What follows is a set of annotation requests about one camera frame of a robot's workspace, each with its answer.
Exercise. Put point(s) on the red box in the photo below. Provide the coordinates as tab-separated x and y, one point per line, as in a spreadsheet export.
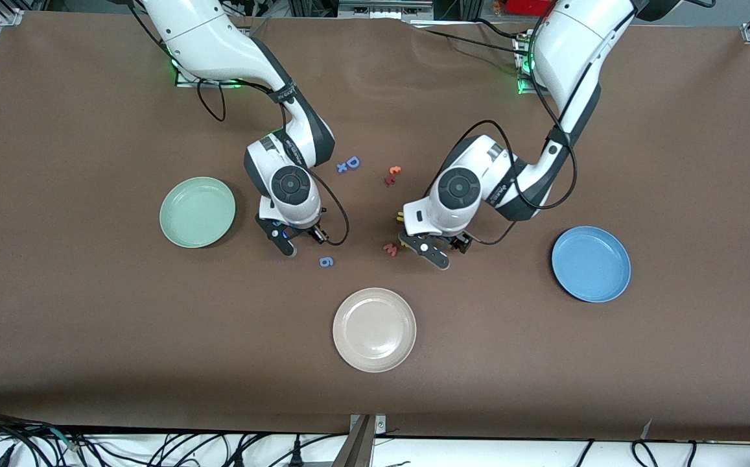
524	6

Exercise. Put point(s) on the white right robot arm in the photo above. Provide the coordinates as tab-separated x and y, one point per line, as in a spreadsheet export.
206	39

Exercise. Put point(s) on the black power plug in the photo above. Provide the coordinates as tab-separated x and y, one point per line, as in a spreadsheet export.
296	449

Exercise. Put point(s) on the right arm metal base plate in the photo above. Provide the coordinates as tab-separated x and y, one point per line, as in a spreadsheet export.
187	83

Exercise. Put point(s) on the metal table edge bracket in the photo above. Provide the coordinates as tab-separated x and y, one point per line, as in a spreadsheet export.
362	447

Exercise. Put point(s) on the blue foam letter g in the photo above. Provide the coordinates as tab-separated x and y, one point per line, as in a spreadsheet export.
326	262

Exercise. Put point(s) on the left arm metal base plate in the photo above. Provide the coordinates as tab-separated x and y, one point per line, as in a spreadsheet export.
524	89

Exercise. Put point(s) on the pale green round plate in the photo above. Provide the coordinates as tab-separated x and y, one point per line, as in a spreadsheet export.
197	213

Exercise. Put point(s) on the blue foam letter D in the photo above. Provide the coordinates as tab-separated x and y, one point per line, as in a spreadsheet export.
352	158

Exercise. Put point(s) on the white paper scrap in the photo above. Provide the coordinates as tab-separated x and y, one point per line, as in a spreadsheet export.
647	429

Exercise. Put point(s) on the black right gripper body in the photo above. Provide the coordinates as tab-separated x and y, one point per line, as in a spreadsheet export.
310	231

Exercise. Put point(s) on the grey metal equipment box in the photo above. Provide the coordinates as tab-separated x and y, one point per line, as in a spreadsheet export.
381	10

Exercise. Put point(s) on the beige round plate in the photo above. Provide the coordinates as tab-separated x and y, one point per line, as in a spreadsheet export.
374	330

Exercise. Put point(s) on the blue round plate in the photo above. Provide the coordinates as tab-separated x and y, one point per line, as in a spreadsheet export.
591	264

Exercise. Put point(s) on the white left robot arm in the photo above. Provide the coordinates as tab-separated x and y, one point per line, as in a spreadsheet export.
569	52

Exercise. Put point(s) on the pink foam letter w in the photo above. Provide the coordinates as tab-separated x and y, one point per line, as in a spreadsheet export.
391	250

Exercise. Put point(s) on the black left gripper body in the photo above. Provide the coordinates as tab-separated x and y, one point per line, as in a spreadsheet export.
459	242

